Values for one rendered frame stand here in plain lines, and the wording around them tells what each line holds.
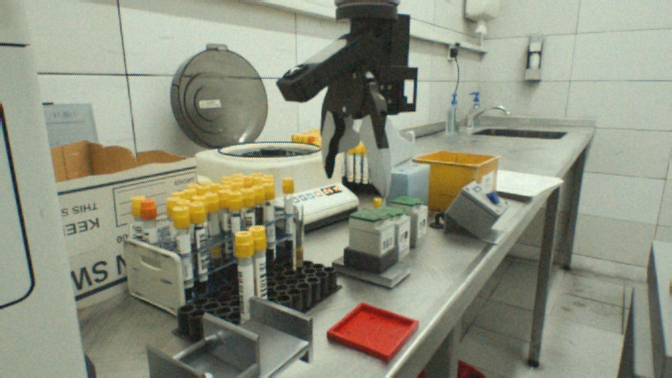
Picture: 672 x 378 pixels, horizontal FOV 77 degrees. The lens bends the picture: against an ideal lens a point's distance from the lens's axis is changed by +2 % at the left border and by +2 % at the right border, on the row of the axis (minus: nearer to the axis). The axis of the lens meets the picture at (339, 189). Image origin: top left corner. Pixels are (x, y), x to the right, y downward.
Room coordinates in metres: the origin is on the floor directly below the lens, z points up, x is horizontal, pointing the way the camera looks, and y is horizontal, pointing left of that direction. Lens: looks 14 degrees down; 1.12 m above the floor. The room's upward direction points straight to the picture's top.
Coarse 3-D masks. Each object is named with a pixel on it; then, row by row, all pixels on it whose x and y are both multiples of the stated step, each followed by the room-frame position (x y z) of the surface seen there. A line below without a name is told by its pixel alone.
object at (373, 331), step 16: (368, 304) 0.42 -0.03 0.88; (352, 320) 0.40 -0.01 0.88; (368, 320) 0.40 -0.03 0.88; (384, 320) 0.40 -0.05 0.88; (400, 320) 0.39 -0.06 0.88; (336, 336) 0.36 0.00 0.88; (352, 336) 0.37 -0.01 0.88; (368, 336) 0.37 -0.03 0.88; (384, 336) 0.37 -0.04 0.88; (400, 336) 0.36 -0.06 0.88; (368, 352) 0.34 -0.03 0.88; (384, 352) 0.33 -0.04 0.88
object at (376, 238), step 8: (352, 224) 0.51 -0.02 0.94; (360, 224) 0.50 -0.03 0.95; (368, 224) 0.50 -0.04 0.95; (376, 224) 0.50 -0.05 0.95; (384, 224) 0.51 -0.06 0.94; (392, 224) 0.51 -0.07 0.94; (352, 232) 0.51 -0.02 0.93; (360, 232) 0.50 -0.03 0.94; (368, 232) 0.50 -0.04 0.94; (376, 232) 0.49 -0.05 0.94; (384, 232) 0.50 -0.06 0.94; (392, 232) 0.51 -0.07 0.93; (352, 240) 0.51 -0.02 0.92; (360, 240) 0.50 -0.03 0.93; (368, 240) 0.50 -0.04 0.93; (376, 240) 0.49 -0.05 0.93; (384, 240) 0.50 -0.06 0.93; (392, 240) 0.51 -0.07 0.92; (352, 248) 0.51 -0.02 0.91; (360, 248) 0.50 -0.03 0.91; (368, 248) 0.50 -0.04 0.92; (376, 248) 0.49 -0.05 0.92; (384, 248) 0.50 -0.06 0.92
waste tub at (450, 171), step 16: (416, 160) 0.82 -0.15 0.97; (432, 160) 0.90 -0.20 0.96; (448, 160) 0.92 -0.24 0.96; (464, 160) 0.89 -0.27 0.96; (480, 160) 0.87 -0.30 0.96; (496, 160) 0.84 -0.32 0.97; (432, 176) 0.80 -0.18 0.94; (448, 176) 0.78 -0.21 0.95; (464, 176) 0.76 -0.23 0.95; (480, 176) 0.77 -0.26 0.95; (496, 176) 0.85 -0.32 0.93; (432, 192) 0.80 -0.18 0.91; (448, 192) 0.78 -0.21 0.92; (432, 208) 0.80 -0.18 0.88
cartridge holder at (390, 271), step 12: (348, 252) 0.51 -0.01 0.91; (360, 252) 0.50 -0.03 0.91; (396, 252) 0.52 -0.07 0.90; (336, 264) 0.52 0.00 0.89; (348, 264) 0.51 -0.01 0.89; (360, 264) 0.50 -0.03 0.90; (372, 264) 0.49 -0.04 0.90; (384, 264) 0.49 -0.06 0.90; (396, 264) 0.51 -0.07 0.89; (408, 264) 0.51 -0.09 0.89; (360, 276) 0.49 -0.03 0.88; (372, 276) 0.48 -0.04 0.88; (384, 276) 0.48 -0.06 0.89; (396, 276) 0.48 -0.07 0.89
